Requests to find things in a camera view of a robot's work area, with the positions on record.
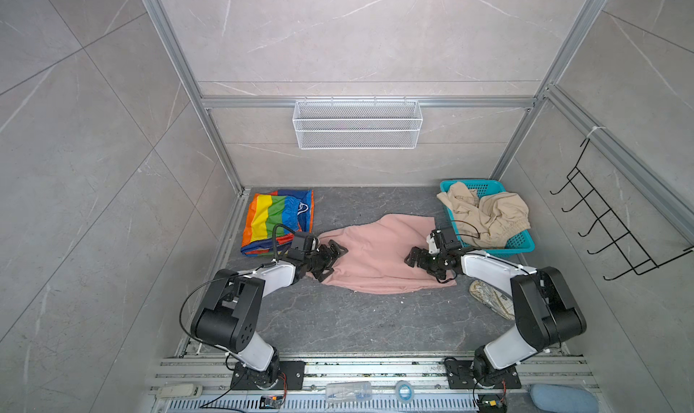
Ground small circuit board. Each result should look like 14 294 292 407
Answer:
258 395 286 409
476 394 508 413

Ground white wire mesh wall basket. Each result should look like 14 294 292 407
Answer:
292 100 424 150

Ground pink shorts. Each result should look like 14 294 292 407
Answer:
319 214 457 295

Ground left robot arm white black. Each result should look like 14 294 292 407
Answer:
179 223 348 390

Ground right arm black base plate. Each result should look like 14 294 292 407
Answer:
443 357 522 391

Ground teal plastic laundry basket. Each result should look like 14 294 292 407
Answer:
439 179 535 256

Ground black wire hook rack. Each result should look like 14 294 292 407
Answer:
549 138 693 282

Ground folded patterned beige shorts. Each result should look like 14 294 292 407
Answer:
469 280 515 321

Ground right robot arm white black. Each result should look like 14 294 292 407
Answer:
404 228 587 389

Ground small circuit board left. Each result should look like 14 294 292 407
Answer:
258 395 286 409

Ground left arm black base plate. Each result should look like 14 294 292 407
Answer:
231 361 305 391

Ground rainbow striped shorts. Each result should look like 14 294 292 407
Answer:
240 189 314 257

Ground blue grey cloth bundle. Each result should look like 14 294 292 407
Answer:
530 384 599 413

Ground clear plastic bottle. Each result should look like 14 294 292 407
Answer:
325 382 372 404

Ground small circuit board right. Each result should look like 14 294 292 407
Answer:
476 394 508 413

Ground clear tape roll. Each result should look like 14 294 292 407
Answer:
394 380 415 404

